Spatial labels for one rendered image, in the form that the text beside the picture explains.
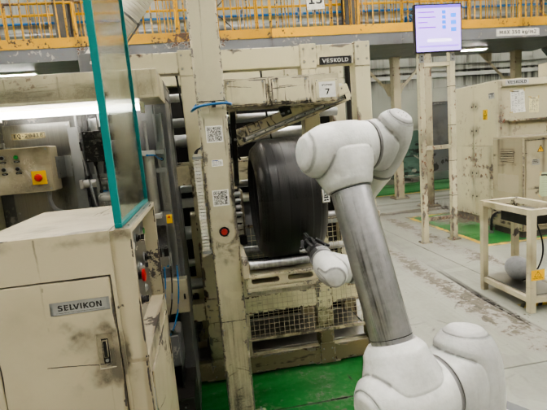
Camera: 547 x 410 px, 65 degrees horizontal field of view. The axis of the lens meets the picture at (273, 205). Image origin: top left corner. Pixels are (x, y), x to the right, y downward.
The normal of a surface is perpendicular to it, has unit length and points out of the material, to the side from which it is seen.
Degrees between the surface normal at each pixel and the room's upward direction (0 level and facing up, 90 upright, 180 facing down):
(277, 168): 57
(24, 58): 90
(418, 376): 66
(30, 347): 90
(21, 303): 90
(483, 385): 79
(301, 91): 90
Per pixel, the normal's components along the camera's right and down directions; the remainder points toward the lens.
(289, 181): 0.12, -0.24
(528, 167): 0.16, 0.14
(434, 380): 0.42, -0.35
